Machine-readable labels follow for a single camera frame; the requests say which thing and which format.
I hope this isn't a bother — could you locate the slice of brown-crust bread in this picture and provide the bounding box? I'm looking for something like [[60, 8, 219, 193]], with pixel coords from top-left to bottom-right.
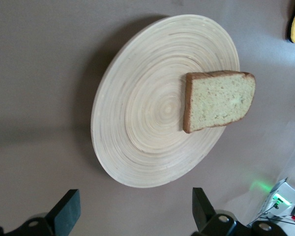
[[182, 70, 256, 134]]

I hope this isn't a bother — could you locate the round light wooden plate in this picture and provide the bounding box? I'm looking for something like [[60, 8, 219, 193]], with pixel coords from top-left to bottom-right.
[[90, 14, 241, 189]]

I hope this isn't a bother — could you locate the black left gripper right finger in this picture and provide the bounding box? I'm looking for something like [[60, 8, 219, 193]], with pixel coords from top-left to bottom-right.
[[191, 187, 237, 236]]

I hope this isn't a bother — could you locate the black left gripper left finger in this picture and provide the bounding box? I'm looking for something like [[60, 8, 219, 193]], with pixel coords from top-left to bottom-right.
[[19, 188, 81, 236]]

